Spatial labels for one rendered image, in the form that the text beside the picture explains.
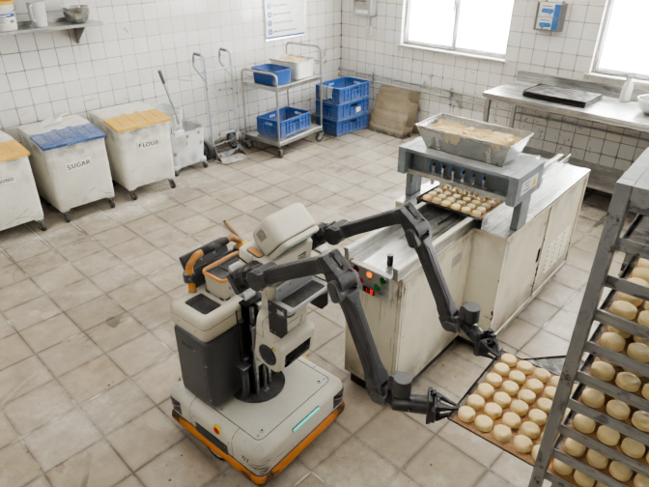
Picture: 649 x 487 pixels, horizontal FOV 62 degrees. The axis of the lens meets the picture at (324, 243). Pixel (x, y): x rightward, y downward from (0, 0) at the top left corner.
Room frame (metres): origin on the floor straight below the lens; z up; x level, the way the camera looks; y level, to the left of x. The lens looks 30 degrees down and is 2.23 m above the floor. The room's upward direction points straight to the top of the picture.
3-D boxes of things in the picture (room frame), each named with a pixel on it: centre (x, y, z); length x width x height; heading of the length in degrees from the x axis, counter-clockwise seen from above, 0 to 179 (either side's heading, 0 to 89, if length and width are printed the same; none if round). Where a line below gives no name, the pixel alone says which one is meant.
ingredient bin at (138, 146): (5.06, 1.85, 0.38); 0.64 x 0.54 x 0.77; 43
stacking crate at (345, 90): (6.94, -0.23, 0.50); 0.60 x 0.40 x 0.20; 138
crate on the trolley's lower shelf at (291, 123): (6.31, 0.48, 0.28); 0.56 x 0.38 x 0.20; 144
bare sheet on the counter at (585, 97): (5.14, -2.25, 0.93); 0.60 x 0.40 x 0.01; 47
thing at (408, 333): (2.46, -0.47, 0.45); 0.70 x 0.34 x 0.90; 139
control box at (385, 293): (2.19, -0.23, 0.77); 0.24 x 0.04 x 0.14; 49
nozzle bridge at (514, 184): (2.84, -0.80, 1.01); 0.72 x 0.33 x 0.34; 49
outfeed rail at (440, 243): (2.83, -0.99, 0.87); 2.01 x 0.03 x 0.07; 139
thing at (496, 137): (2.84, -0.80, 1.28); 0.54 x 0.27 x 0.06; 49
